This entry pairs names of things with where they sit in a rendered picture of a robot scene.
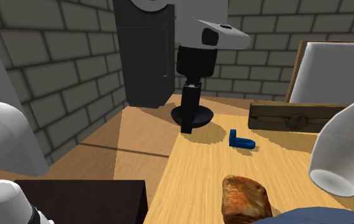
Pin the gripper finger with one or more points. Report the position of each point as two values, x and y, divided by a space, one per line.
190 108

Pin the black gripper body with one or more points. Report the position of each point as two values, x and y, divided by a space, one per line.
196 62

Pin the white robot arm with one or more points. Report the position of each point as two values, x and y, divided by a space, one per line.
146 56

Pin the black bowl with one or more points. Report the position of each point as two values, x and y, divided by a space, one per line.
202 116

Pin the light wooden table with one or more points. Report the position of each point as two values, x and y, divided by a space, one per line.
201 173

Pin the brown wooden box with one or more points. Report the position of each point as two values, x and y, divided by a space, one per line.
270 116

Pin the brown bread loaf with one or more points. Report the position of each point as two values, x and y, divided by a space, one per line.
245 201

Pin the dark robot stand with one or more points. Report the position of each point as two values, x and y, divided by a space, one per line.
84 201

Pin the white glass vase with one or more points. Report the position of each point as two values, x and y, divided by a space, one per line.
341 149

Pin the blue round object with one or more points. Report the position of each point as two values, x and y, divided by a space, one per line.
319 217

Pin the blue L-shaped bracket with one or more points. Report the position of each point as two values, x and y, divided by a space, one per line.
239 142

